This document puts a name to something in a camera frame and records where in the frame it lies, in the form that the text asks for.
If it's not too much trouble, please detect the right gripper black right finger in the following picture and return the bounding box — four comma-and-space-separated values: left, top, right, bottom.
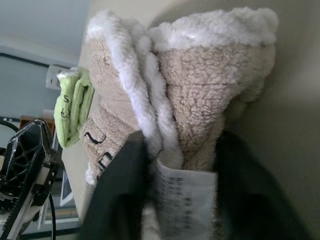
213, 129, 316, 240

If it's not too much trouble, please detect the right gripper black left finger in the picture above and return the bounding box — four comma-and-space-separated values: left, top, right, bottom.
79, 130, 149, 240

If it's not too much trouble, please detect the black latticed finger of the left gripper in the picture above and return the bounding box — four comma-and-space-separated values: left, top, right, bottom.
0, 119, 55, 201

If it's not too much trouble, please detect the beige towel with white trim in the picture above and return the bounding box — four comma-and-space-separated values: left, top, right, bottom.
79, 6, 280, 240

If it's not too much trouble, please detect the green folded towel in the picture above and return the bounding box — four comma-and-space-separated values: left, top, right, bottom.
53, 66, 96, 150

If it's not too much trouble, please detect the white framed panel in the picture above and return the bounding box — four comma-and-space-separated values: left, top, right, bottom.
59, 169, 75, 207

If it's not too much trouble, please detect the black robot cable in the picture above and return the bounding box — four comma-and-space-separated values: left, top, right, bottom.
47, 191, 57, 240

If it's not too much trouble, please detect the white wall socket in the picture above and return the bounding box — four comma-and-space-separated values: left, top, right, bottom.
45, 64, 77, 90

